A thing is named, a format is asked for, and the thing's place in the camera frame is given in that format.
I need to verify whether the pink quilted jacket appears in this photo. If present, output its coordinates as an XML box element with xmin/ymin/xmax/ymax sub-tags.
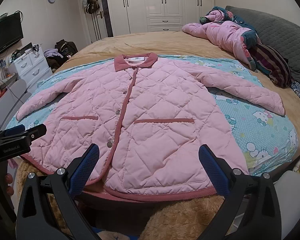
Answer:
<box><xmin>16</xmin><ymin>53</ymin><xmax>285</xmax><ymax>202</ymax></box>

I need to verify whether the purple clothing pile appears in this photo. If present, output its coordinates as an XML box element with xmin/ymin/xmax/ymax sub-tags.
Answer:
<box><xmin>44</xmin><ymin>49</ymin><xmax>63</xmax><ymax>59</ymax></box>

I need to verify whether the person left hand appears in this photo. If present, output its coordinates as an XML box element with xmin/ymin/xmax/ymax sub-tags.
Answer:
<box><xmin>5</xmin><ymin>173</ymin><xmax>14</xmax><ymax>196</ymax></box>

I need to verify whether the grey low desk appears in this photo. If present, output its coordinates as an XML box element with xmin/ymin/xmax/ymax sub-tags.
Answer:
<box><xmin>0</xmin><ymin>80</ymin><xmax>31</xmax><ymax>130</ymax></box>

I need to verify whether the white drawer cabinet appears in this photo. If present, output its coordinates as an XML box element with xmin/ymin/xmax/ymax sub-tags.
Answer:
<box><xmin>8</xmin><ymin>46</ymin><xmax>52</xmax><ymax>88</ymax></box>

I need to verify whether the brown plush teddy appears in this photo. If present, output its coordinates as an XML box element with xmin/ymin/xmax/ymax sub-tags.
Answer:
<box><xmin>16</xmin><ymin>163</ymin><xmax>239</xmax><ymax>240</ymax></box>

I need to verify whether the blue Hello Kitty sheet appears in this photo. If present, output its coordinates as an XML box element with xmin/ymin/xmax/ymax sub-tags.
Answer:
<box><xmin>7</xmin><ymin>55</ymin><xmax>298</xmax><ymax>176</ymax></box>

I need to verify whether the black backpack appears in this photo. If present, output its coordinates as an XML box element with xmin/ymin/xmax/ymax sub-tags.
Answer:
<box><xmin>55</xmin><ymin>39</ymin><xmax>78</xmax><ymax>57</ymax></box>

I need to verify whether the door with hanging bags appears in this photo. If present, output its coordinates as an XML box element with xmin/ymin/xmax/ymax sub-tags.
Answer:
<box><xmin>81</xmin><ymin>0</ymin><xmax>113</xmax><ymax>43</ymax></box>

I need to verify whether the striped dark pillow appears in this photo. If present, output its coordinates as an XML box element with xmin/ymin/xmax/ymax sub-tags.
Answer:
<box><xmin>249</xmin><ymin>44</ymin><xmax>292</xmax><ymax>88</ymax></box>

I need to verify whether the tan bed blanket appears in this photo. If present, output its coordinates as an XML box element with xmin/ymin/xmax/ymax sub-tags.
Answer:
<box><xmin>16</xmin><ymin>30</ymin><xmax>300</xmax><ymax>240</ymax></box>

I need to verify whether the white wardrobe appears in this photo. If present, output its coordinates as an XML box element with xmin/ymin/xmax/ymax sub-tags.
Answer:
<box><xmin>107</xmin><ymin>0</ymin><xmax>215</xmax><ymax>36</ymax></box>

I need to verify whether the pink crumpled comforter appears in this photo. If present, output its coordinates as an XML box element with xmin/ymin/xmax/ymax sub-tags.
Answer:
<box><xmin>182</xmin><ymin>7</ymin><xmax>261</xmax><ymax>71</ymax></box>

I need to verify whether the black wall television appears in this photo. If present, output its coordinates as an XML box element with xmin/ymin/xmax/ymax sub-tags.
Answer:
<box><xmin>0</xmin><ymin>11</ymin><xmax>24</xmax><ymax>54</ymax></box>

